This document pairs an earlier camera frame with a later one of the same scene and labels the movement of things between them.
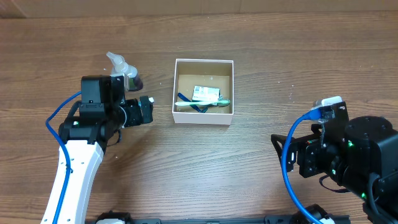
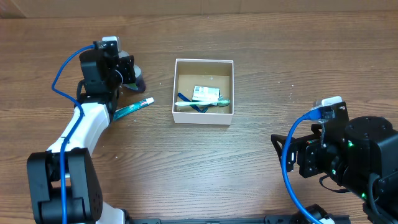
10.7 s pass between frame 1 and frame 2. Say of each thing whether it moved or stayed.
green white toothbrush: stayed
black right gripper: stayed
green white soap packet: stayed
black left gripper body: moved
